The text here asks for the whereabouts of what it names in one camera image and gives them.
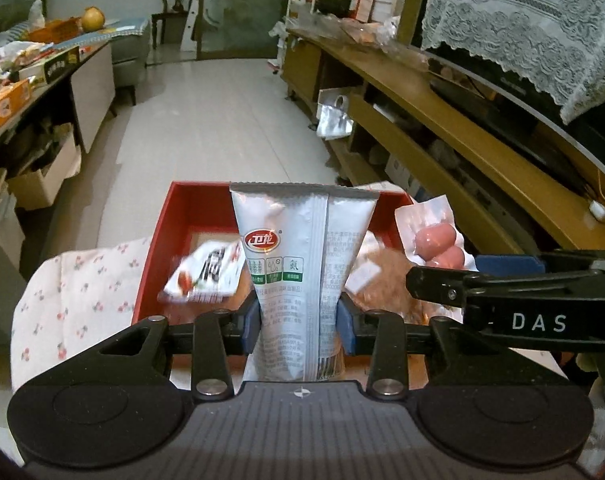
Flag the grey coffee table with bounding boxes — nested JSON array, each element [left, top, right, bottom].
[[0, 35, 116, 281]]

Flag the white lace cloth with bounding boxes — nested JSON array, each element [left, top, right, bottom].
[[421, 0, 605, 124]]

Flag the black television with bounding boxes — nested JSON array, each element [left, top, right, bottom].
[[422, 45, 605, 191]]

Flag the white board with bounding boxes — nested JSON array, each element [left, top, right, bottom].
[[180, 10, 201, 52]]

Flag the orange basket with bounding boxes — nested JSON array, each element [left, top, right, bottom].
[[27, 17, 83, 44]]

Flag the white packet with red print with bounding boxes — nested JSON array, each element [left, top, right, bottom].
[[157, 240, 246, 304]]

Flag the clear plastic bag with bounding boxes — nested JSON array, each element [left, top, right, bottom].
[[285, 12, 428, 69]]

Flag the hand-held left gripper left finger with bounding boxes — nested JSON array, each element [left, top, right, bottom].
[[95, 292, 261, 403]]

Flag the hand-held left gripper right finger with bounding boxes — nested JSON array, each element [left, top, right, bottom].
[[336, 293, 502, 403]]

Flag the grey-green sofa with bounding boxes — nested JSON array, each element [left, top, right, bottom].
[[110, 17, 151, 107]]

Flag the yellow pomelo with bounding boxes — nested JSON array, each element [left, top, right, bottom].
[[81, 6, 106, 34]]

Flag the white carton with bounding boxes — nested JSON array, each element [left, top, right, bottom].
[[0, 167, 26, 272]]

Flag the cherry print tablecloth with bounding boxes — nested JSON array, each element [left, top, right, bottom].
[[10, 237, 154, 397]]

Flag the wooden television cabinet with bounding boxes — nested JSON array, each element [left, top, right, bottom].
[[282, 27, 605, 271]]

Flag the silver foil bag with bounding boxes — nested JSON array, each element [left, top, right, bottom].
[[316, 94, 354, 141]]

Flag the clear sausage packet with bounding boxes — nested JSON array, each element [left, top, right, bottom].
[[393, 195, 478, 274]]

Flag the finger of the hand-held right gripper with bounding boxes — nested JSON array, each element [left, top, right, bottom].
[[474, 248, 605, 274], [406, 259, 605, 318]]

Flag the silver packet with green label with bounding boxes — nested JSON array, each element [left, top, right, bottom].
[[229, 181, 383, 384]]

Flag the orange cardboard box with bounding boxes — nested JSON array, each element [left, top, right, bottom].
[[0, 80, 33, 134]]

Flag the black box with yellow label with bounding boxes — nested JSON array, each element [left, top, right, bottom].
[[35, 46, 81, 86]]

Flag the red cardboard box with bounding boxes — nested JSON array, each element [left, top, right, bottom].
[[131, 181, 418, 327]]

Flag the red and white box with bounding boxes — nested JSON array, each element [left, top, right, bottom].
[[352, 0, 378, 24]]

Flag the open cardboard box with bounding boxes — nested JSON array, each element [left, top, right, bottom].
[[7, 125, 83, 211]]

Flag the brown snack packet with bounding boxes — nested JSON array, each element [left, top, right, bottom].
[[345, 232, 463, 327]]

